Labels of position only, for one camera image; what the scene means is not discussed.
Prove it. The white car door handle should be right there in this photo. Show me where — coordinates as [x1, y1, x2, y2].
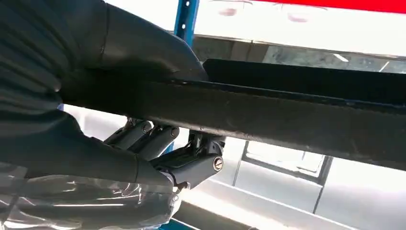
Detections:
[219, 6, 238, 17]
[287, 12, 310, 23]

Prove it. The blue metal rack frame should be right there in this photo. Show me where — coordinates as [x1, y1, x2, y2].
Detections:
[158, 0, 201, 230]

